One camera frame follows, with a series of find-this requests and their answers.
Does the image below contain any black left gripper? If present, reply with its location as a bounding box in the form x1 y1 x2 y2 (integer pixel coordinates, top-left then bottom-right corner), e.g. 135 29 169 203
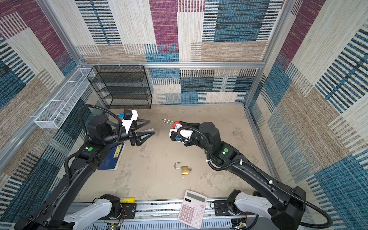
103 118 154 148

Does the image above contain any red padlock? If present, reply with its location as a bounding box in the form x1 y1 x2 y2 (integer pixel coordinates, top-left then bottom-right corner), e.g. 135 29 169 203
163 119 183 129

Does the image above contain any brass padlock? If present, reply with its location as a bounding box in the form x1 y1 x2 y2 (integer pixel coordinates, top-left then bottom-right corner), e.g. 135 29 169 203
174 162 192 175

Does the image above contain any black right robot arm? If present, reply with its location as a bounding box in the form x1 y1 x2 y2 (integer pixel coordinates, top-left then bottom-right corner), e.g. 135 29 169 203
169 121 333 230

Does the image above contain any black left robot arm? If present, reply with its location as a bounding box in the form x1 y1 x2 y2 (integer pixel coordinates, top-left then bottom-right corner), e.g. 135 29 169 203
14 104 155 230

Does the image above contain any blue book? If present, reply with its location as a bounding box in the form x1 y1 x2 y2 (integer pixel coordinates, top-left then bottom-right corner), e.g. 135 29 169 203
97 143 126 171

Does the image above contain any yellow label block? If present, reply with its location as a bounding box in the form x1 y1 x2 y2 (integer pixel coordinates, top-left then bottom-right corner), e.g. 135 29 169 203
120 197 135 204

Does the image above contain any pink calculator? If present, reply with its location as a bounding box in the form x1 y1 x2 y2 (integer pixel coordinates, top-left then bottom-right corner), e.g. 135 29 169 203
178 190 207 229

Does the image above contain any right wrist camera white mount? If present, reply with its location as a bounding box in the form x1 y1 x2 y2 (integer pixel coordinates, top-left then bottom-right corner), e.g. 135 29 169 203
169 129 193 142

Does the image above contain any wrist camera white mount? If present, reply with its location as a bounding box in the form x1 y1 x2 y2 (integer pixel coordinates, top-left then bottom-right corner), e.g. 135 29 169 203
118 109 138 134
169 129 193 142

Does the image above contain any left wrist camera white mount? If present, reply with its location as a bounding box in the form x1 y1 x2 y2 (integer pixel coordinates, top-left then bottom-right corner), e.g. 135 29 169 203
118 109 138 134

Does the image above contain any black wire mesh shelf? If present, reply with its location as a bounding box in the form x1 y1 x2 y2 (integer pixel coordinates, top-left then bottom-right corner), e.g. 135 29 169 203
87 65 152 109

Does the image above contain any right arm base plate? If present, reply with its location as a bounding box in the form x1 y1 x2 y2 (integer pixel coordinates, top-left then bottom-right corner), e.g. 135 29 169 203
210 200 245 217

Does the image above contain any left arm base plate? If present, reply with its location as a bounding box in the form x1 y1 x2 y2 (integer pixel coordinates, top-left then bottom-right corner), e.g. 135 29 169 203
99 203 137 221

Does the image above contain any white wire mesh basket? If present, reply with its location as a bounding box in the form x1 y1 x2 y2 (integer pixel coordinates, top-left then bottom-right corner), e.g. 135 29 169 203
34 68 91 129

